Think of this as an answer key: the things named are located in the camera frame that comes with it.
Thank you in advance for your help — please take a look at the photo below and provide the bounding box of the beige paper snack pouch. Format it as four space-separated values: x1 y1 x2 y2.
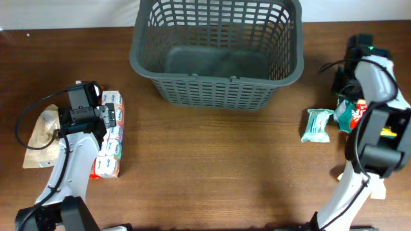
335 172 387 201

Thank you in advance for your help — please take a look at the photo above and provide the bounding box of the mint green wipes pack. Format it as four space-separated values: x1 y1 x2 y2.
301 108 334 143

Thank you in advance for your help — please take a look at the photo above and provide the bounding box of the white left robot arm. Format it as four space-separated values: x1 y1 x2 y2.
15 103 116 230

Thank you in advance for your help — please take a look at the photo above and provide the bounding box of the grey plastic lattice basket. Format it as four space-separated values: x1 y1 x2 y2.
129 0 304 111

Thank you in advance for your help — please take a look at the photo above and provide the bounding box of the tan snack bag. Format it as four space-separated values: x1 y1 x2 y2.
22 104 60 169

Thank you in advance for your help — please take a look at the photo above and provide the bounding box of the green Nescafe coffee bag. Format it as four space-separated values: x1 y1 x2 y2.
333 98 367 133

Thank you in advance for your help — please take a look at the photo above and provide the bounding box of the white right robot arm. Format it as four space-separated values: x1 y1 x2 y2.
309 34 410 230

